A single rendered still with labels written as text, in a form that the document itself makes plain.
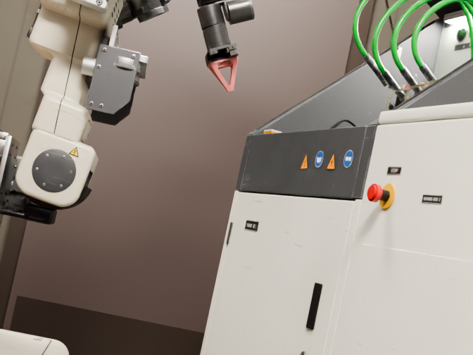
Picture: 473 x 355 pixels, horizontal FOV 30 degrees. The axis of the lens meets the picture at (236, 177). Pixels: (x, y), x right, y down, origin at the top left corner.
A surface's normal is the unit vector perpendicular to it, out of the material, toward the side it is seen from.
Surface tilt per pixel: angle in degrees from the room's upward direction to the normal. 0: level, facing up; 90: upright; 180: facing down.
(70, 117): 90
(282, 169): 90
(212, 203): 90
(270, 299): 90
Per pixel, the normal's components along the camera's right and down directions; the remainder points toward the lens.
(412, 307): -0.90, -0.22
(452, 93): 0.38, 0.01
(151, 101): 0.12, -0.04
